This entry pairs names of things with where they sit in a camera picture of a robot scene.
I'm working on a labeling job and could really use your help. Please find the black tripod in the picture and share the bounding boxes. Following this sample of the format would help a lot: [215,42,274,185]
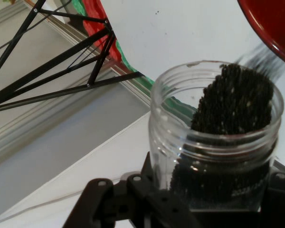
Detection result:
[0,0,145,114]

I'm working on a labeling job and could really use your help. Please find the black seeds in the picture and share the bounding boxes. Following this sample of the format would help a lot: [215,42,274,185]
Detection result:
[170,44,285,211]

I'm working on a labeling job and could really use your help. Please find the clear plastic jar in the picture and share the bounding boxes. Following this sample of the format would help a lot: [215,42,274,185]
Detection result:
[148,60,285,212]

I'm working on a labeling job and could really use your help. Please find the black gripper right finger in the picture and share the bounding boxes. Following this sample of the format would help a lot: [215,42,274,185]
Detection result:
[256,163,285,228]

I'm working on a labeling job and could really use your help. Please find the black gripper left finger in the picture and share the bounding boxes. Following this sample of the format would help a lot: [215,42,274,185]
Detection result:
[61,152,198,228]

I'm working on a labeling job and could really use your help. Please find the red bowl black rim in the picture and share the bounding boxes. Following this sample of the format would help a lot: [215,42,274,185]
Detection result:
[237,0,285,69]

